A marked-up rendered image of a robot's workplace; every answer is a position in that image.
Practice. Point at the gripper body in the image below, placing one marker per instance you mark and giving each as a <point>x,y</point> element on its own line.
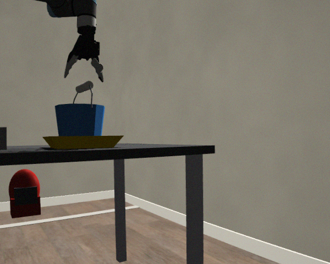
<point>90,47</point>

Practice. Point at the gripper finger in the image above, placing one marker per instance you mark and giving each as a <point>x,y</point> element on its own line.
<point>72,58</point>
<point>98,67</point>

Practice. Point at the yellow square tray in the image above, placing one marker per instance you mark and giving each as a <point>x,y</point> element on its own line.
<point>82,142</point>

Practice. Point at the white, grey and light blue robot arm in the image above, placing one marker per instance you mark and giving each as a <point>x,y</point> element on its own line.
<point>84,10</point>

